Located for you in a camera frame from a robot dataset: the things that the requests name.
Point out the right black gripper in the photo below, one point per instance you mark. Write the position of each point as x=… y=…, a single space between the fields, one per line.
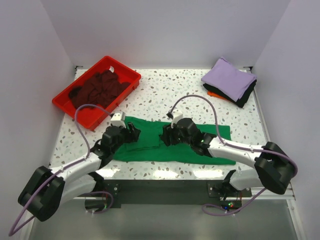
x=168 y=131

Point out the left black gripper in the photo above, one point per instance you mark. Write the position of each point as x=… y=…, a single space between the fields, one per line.
x=131 y=136

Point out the green t shirt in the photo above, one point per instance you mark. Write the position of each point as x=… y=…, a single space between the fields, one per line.
x=150 y=147

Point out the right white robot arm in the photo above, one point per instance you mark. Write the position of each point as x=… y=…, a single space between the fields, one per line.
x=269 y=166

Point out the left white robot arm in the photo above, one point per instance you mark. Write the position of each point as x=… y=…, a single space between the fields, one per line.
x=47 y=189

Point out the folded orange t shirt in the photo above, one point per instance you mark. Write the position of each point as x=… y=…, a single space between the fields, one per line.
x=212 y=94

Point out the dark red t shirt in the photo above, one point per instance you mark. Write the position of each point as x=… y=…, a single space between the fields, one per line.
x=100 y=89

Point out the red plastic bin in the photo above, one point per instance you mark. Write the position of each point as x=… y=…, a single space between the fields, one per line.
x=124 y=73

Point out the folded black t shirt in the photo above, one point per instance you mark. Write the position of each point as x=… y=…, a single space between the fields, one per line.
x=241 y=101

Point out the folded lilac t shirt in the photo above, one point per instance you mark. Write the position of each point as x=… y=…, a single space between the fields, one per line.
x=228 y=79

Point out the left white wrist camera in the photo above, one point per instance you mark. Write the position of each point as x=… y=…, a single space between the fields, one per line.
x=118 y=119

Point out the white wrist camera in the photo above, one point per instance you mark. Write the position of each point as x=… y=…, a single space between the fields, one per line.
x=118 y=119
x=175 y=115

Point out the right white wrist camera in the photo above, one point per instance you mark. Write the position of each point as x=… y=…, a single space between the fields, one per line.
x=175 y=115

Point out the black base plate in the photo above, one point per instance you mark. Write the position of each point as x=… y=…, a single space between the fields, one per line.
x=171 y=192

